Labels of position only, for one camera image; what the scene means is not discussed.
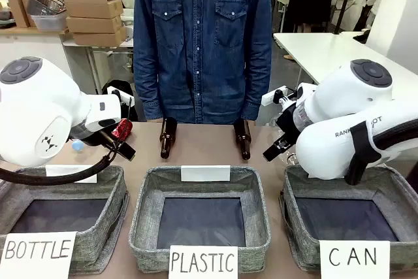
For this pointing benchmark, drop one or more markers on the grey fabric basket bottle label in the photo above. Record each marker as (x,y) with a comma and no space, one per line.
(111,213)

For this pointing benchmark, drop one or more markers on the blank white card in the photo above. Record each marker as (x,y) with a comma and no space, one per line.
(205,173)
(62,170)

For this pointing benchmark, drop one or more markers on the small brown cardboard box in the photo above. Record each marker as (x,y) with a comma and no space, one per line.
(19,11)

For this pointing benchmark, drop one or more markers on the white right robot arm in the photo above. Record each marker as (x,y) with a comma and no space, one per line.
(326,148)

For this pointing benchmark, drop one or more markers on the brown glass bottle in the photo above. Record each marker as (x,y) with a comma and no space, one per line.
(243,138)
(168,137)

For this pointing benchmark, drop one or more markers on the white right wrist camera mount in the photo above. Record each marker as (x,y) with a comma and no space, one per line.
(271,97)

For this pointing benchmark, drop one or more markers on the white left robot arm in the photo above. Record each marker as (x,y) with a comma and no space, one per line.
(39,112)

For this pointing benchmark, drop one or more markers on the paper label reading can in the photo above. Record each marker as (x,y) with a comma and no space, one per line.
(354,257)

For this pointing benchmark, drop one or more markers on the grey fabric basket plastic label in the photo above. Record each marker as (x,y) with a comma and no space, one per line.
(202,223)

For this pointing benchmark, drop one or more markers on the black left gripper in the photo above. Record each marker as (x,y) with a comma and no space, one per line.
(86,135)

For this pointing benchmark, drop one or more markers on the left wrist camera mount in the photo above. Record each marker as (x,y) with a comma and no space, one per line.
(124,109)

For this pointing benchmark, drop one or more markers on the paper label reading bottle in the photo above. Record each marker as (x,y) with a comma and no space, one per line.
(37,253)

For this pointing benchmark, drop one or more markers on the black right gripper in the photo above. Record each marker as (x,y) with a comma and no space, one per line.
(287,123)

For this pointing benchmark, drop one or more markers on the small plastic bottle blue cap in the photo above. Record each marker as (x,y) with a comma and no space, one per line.
(77,145)

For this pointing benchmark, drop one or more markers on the grey plastic bin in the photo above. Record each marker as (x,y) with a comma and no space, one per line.
(50,21)

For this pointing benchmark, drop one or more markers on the paper label reading plastic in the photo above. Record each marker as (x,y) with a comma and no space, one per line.
(202,262)

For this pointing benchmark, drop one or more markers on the person in denim shirt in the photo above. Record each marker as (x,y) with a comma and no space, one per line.
(202,47)

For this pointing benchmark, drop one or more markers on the black backpack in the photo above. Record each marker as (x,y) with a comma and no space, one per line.
(114,87)

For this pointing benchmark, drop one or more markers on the crushed red can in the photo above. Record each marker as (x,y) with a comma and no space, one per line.
(121,128)

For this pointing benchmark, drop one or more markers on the flat closed cardboard box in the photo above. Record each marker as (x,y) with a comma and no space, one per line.
(98,38)
(93,24)

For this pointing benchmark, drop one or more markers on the grey fabric basket can label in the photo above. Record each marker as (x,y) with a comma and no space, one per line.
(343,220)

